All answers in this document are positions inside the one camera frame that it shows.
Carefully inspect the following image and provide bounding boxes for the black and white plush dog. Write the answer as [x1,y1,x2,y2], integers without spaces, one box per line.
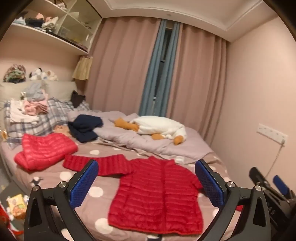
[29,67,48,81]

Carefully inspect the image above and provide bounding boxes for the white goose plush toy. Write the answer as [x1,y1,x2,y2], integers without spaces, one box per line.
[114,116,187,146]

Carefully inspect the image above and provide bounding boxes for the plaid blanket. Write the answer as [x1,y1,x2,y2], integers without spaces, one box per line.
[3,97,90,149]

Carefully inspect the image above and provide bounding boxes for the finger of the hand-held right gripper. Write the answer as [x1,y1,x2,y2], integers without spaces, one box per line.
[249,167,278,197]
[272,175,296,202]

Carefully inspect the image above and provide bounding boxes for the polka dot bed sheet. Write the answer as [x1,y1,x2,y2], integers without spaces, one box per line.
[0,132,234,241]

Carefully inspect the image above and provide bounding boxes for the clothes on shelf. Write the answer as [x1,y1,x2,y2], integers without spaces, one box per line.
[13,11,59,33]

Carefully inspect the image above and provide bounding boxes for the white cable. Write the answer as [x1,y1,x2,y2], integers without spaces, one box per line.
[264,139,285,179]

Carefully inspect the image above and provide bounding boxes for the grey clothes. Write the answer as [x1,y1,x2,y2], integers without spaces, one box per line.
[23,82,48,101]

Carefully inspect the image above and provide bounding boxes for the beige pillow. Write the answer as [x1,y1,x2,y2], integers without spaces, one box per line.
[0,80,77,102]

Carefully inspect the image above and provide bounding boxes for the yellow pleated cloth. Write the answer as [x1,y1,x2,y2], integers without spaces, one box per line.
[72,56,93,81]

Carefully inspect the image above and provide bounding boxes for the white wall shelf unit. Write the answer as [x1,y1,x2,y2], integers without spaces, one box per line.
[7,0,103,56]

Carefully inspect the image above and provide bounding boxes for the blue curtain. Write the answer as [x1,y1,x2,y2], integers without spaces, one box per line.
[139,19,167,115]
[154,22,184,118]

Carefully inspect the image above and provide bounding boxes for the navy garment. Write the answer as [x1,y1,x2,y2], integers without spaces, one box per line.
[68,114,104,143]

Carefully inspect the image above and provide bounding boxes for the folded coral puffer jacket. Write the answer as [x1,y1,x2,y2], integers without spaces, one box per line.
[14,133,78,173]

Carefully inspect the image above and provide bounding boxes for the red puffer jacket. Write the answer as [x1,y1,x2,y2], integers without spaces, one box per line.
[63,154,204,235]

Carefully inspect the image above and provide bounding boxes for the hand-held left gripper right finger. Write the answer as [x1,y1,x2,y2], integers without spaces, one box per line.
[195,159,271,241]

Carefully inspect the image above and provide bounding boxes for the camouflage plush toy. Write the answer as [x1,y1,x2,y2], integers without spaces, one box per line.
[3,64,26,83]

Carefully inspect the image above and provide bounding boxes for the pile of pink clothes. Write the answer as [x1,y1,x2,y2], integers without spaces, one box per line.
[22,98,49,116]

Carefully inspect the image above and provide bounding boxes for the pink curtain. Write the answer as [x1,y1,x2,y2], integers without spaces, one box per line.
[84,17,161,116]
[166,23,229,132]

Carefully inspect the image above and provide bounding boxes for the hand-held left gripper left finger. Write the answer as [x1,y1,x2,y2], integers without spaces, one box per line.
[24,159,99,241]

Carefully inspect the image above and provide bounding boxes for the lilac duvet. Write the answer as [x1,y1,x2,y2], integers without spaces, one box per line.
[67,111,213,164]

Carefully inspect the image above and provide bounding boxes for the peach garment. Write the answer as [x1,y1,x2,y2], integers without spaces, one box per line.
[54,125,72,137]

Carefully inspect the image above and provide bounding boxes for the white folded clothes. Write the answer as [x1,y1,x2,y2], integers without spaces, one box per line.
[10,100,38,123]

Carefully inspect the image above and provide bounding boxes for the window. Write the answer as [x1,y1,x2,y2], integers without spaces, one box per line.
[159,27,174,116]

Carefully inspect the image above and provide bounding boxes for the white wall power strip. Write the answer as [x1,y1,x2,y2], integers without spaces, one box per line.
[257,123,288,144]

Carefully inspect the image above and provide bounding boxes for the red cloth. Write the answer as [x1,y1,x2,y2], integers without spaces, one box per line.
[0,202,14,232]

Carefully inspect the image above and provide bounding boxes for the dark brown garment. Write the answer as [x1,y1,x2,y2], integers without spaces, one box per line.
[70,90,86,108]

